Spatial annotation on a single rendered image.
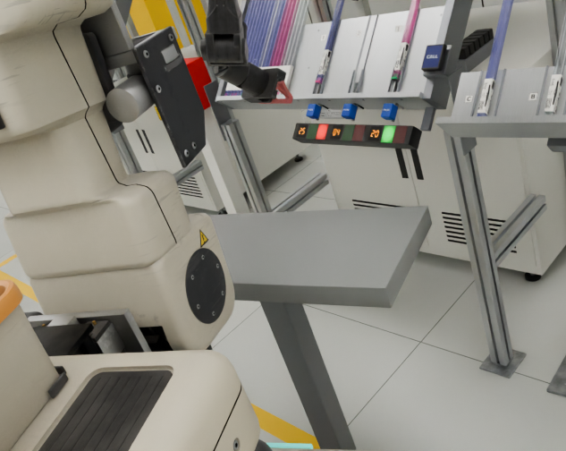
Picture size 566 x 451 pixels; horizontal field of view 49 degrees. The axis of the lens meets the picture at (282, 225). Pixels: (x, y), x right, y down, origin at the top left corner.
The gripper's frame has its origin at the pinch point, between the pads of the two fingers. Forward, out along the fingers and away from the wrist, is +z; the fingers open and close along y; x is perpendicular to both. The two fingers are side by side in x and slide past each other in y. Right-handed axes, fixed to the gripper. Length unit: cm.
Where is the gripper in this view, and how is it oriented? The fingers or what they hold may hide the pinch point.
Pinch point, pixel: (289, 98)
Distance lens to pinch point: 141.3
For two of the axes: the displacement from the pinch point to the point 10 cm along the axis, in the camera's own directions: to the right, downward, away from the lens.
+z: 7.0, 2.3, 6.8
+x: -2.6, 9.6, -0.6
